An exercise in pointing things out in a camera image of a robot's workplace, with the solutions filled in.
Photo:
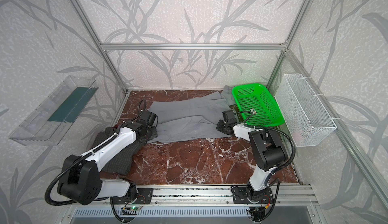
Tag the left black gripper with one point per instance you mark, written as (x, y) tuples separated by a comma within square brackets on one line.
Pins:
[(152, 126)]

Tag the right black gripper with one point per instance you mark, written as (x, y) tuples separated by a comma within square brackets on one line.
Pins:
[(222, 127)]

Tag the grey long sleeve shirt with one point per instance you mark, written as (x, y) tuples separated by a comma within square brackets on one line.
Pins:
[(191, 119)]

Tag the green plastic basket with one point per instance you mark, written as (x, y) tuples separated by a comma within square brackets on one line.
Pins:
[(257, 96)]

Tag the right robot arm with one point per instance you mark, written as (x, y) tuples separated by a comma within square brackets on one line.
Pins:
[(268, 151)]

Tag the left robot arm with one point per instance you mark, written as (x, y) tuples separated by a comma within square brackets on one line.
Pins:
[(80, 180)]

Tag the dark striped folded shirt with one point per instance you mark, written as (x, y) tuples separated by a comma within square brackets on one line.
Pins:
[(122, 162)]

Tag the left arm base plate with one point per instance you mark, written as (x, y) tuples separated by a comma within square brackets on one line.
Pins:
[(144, 196)]

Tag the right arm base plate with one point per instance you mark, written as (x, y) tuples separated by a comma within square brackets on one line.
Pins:
[(246, 195)]

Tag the white wire mesh basket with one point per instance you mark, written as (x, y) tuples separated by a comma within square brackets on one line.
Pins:
[(307, 119)]

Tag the clear plastic wall tray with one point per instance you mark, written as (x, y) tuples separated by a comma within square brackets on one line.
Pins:
[(53, 118)]

